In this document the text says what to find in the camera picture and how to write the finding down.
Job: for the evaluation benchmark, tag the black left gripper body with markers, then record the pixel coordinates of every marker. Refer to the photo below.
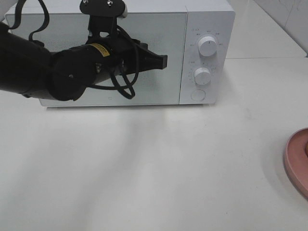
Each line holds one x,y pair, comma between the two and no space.
110,57

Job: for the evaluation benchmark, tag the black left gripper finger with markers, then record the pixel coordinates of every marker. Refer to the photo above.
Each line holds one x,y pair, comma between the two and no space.
103,16
149,60

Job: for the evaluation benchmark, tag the white microwave door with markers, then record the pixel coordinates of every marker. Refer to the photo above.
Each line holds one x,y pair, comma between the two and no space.
163,32

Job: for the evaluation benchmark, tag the white microwave knob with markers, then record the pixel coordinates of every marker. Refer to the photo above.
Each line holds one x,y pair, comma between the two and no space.
202,76
207,45

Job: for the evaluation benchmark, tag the round white door button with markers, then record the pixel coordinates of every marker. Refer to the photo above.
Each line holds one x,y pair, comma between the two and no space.
198,95

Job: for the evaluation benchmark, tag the pink round plate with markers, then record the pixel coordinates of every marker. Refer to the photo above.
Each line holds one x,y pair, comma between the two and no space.
296,161

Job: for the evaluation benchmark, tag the burger with lettuce and tomato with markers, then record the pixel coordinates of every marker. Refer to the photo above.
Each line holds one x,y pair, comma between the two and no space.
306,149

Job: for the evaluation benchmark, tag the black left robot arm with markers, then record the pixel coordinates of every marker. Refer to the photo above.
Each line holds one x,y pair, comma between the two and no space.
31,70

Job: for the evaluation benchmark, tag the white microwave oven body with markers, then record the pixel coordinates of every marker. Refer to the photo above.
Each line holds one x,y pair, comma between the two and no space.
203,17

